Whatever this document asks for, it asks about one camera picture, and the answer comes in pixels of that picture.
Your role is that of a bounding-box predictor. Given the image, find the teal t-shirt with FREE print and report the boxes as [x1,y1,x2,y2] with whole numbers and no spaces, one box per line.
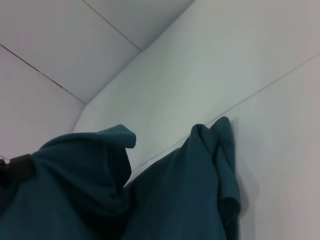
[0,116,242,240]

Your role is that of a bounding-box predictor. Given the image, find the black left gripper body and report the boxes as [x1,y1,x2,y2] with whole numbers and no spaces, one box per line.
[0,156,13,192]

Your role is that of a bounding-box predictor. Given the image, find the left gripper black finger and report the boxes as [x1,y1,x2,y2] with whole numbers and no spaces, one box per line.
[9,154,35,181]

